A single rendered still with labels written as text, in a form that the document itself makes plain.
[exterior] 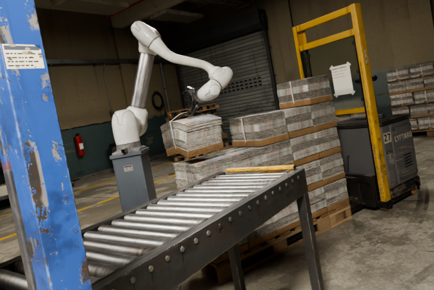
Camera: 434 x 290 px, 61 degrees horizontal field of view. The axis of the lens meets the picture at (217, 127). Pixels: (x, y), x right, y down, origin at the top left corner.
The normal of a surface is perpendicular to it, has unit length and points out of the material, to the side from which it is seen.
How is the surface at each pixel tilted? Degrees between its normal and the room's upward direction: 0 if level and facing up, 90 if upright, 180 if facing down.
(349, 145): 90
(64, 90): 90
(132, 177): 90
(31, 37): 90
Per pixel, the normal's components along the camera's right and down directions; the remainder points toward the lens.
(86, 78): 0.79, -0.11
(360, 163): -0.82, 0.18
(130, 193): -0.06, 0.07
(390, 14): -0.59, 0.15
